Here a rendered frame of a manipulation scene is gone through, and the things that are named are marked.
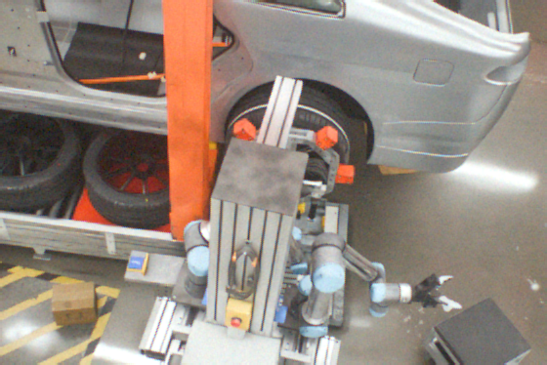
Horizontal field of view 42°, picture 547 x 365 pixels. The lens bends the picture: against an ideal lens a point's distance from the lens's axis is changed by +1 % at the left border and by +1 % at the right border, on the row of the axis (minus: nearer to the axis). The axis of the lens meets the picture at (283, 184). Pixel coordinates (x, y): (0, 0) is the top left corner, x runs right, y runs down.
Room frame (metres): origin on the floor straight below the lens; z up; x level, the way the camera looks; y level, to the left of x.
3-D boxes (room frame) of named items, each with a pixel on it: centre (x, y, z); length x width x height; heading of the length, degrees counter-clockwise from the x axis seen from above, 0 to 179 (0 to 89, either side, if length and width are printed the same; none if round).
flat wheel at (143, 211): (2.52, 0.82, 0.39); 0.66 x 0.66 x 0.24
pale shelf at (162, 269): (1.88, 0.52, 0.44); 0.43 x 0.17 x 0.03; 92
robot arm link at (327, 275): (1.45, -0.22, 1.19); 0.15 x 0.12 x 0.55; 10
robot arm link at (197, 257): (1.62, 0.30, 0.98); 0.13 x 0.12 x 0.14; 19
